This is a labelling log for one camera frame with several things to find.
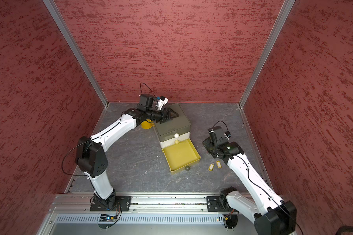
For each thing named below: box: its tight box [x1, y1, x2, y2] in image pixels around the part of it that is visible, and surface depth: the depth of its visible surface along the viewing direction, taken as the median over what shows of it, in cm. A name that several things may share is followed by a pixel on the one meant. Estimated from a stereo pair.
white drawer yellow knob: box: [159, 131, 191, 149], surface depth 85 cm
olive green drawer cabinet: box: [153, 102, 192, 149], surface depth 83 cm
